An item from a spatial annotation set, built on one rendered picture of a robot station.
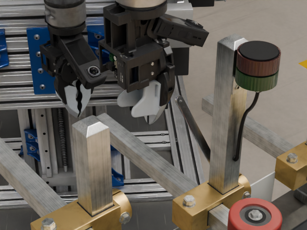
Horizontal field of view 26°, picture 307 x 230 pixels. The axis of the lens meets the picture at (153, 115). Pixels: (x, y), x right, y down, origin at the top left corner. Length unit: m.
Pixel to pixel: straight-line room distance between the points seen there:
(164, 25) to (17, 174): 0.31
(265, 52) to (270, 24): 2.61
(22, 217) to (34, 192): 1.07
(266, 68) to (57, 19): 0.46
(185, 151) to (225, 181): 1.14
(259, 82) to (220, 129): 0.14
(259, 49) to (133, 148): 0.37
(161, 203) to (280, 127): 0.87
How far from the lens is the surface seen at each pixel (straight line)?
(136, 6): 0.88
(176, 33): 0.95
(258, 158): 2.58
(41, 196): 0.97
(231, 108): 1.00
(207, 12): 3.62
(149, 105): 0.98
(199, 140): 1.11
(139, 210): 2.03
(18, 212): 2.06
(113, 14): 0.89
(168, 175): 1.14
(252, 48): 0.93
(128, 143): 1.21
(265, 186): 1.27
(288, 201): 1.36
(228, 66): 0.96
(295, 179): 1.24
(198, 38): 0.99
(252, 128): 1.33
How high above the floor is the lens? 1.60
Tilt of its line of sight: 35 degrees down
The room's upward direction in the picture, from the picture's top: straight up
